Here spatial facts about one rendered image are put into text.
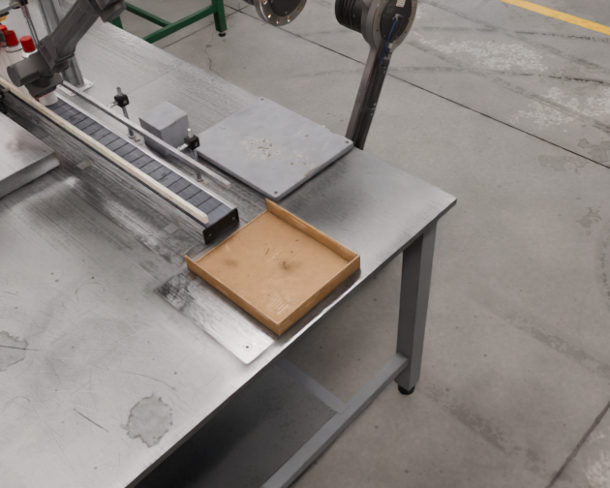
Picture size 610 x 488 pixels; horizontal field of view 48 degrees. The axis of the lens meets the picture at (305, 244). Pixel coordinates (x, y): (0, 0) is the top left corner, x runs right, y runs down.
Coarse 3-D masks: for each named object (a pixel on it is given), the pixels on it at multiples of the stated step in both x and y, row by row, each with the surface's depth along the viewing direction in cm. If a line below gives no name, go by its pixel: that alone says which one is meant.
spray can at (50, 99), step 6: (24, 36) 189; (30, 36) 188; (24, 42) 187; (30, 42) 188; (24, 48) 188; (30, 48) 188; (36, 48) 191; (24, 54) 189; (48, 96) 198; (54, 96) 200; (42, 102) 199; (48, 102) 199; (54, 102) 200
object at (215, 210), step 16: (16, 96) 205; (64, 112) 198; (80, 112) 197; (64, 128) 192; (80, 128) 192; (96, 128) 191; (112, 144) 185; (128, 144) 185; (128, 160) 180; (144, 160) 180; (160, 176) 174; (176, 176) 174; (176, 192) 170; (192, 192) 169; (208, 208) 165; (224, 208) 164; (208, 224) 161
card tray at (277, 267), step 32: (256, 224) 167; (288, 224) 166; (224, 256) 160; (256, 256) 159; (288, 256) 158; (320, 256) 158; (352, 256) 154; (224, 288) 149; (256, 288) 152; (288, 288) 151; (320, 288) 146; (288, 320) 142
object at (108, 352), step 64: (0, 0) 265; (64, 0) 262; (128, 64) 225; (192, 128) 197; (64, 192) 180; (128, 192) 179; (256, 192) 176; (320, 192) 174; (384, 192) 173; (0, 256) 164; (64, 256) 163; (128, 256) 162; (192, 256) 161; (384, 256) 157; (0, 320) 150; (64, 320) 149; (128, 320) 148; (192, 320) 147; (256, 320) 146; (320, 320) 147; (0, 384) 138; (64, 384) 137; (128, 384) 136; (192, 384) 135; (0, 448) 127; (64, 448) 127; (128, 448) 126
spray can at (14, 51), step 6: (12, 30) 191; (6, 36) 190; (12, 36) 190; (6, 42) 191; (12, 42) 191; (6, 48) 192; (12, 48) 192; (18, 48) 192; (12, 54) 192; (18, 54) 193; (12, 60) 194; (18, 60) 194; (24, 90) 200; (30, 96) 201
